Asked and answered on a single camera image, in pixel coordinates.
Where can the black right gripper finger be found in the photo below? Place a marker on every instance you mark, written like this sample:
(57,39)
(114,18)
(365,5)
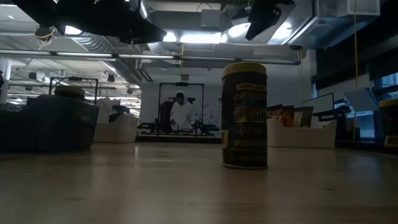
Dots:
(264,18)

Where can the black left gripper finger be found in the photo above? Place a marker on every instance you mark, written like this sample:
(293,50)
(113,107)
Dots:
(146,32)

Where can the green lid spice jar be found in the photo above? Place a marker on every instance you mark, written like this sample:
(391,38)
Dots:
(119,112)

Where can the yellow lid spice jar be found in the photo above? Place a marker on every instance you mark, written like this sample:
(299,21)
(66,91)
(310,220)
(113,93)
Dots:
(70,92)
(245,124)

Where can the taco seasoning packet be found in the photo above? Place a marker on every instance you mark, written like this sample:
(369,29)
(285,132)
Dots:
(304,117)
(288,116)
(275,112)

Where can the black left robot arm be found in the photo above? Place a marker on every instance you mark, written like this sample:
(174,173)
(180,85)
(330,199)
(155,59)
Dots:
(62,12)

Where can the long horizontal pipe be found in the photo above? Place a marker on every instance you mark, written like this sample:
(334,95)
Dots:
(146,56)

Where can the grey ceiling box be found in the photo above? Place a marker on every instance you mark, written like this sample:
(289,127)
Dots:
(211,18)

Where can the ceiling light panel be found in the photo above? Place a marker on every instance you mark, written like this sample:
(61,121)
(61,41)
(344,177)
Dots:
(200,37)

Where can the person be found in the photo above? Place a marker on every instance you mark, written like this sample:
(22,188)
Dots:
(183,116)

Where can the computer monitor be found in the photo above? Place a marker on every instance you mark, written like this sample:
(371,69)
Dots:
(318,103)

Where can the white plastic bin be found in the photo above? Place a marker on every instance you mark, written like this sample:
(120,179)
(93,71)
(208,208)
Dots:
(298,137)
(118,132)

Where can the grey angled panel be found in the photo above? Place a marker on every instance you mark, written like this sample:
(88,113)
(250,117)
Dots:
(360,99)

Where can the dark grey plastic bin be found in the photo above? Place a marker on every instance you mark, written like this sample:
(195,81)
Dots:
(46,127)

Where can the silver ventilation duct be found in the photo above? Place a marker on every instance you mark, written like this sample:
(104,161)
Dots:
(93,45)

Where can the small grey wall plate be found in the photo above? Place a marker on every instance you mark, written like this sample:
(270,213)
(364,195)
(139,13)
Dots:
(185,77)

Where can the black aluminium table frame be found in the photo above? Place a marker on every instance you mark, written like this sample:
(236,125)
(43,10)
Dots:
(186,140)

